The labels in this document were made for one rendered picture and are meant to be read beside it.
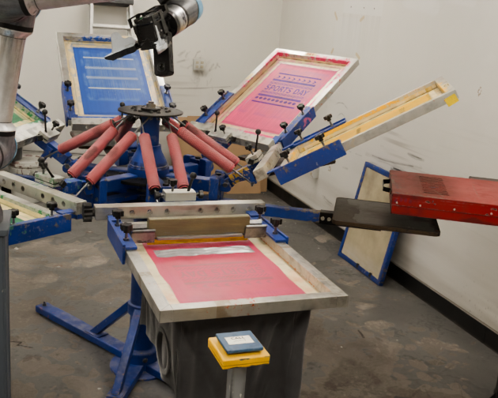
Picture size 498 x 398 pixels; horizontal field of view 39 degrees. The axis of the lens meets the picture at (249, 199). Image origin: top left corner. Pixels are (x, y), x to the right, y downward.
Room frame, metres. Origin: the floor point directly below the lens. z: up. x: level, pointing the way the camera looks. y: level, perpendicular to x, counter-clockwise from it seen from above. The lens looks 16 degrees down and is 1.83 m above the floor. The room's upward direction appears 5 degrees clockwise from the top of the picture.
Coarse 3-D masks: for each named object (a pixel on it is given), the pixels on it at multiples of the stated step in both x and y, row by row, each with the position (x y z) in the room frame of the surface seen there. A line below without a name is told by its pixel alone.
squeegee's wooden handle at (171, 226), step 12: (168, 216) 2.43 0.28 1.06; (180, 216) 2.44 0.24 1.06; (192, 216) 2.45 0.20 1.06; (204, 216) 2.46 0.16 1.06; (216, 216) 2.48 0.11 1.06; (228, 216) 2.49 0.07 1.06; (240, 216) 2.51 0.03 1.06; (156, 228) 2.39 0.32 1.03; (168, 228) 2.41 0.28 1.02; (180, 228) 2.42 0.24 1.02; (192, 228) 2.44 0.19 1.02; (204, 228) 2.45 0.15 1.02; (216, 228) 2.47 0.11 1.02; (228, 228) 2.49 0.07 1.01; (240, 228) 2.51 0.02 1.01
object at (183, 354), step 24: (288, 312) 2.03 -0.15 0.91; (192, 336) 1.93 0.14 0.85; (264, 336) 2.01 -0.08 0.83; (288, 336) 2.05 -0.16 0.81; (192, 360) 1.93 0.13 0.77; (216, 360) 1.95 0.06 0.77; (288, 360) 2.05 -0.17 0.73; (192, 384) 1.93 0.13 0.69; (216, 384) 1.97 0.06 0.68; (264, 384) 2.03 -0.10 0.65; (288, 384) 2.05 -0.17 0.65
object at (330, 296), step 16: (272, 240) 2.47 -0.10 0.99; (128, 256) 2.20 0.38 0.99; (288, 256) 2.33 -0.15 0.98; (144, 272) 2.05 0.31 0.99; (304, 272) 2.20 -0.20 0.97; (320, 272) 2.18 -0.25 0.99; (144, 288) 1.97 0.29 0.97; (320, 288) 2.09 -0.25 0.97; (336, 288) 2.05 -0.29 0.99; (160, 304) 1.83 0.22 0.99; (176, 304) 1.84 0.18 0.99; (192, 304) 1.85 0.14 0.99; (208, 304) 1.86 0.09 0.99; (224, 304) 1.87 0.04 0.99; (240, 304) 1.88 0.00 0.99; (256, 304) 1.89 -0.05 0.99; (272, 304) 1.91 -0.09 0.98; (288, 304) 1.93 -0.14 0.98; (304, 304) 1.95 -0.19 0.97; (320, 304) 1.97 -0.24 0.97; (336, 304) 1.99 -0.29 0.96; (160, 320) 1.79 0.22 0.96; (176, 320) 1.81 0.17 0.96; (192, 320) 1.82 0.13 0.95
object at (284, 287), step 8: (248, 240) 2.55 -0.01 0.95; (256, 248) 2.46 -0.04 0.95; (216, 256) 2.35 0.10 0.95; (224, 256) 2.35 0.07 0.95; (232, 256) 2.36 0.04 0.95; (240, 256) 2.37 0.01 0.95; (248, 256) 2.37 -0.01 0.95; (256, 256) 2.38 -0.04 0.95; (264, 256) 2.39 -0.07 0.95; (264, 264) 2.31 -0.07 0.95; (272, 264) 2.31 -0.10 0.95; (272, 272) 2.23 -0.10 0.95; (280, 272) 2.24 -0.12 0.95; (280, 280) 2.17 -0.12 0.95; (288, 280) 2.17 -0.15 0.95; (240, 288) 2.07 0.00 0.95; (248, 288) 2.08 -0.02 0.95; (256, 288) 2.08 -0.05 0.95; (264, 288) 2.09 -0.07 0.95; (272, 288) 2.09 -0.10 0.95; (280, 288) 2.10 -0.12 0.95; (288, 288) 2.10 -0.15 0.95; (296, 288) 2.11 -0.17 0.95; (248, 296) 2.02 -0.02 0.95; (256, 296) 2.02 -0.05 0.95; (264, 296) 2.03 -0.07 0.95
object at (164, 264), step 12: (156, 264) 2.23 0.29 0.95; (168, 264) 2.23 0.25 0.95; (180, 264) 2.24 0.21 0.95; (168, 276) 2.12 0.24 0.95; (180, 288) 2.04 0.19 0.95; (204, 288) 2.05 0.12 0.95; (216, 288) 2.06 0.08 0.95; (228, 288) 2.07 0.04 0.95; (180, 300) 1.95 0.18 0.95; (192, 300) 1.95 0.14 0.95; (204, 300) 1.96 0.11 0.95; (216, 300) 1.97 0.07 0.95
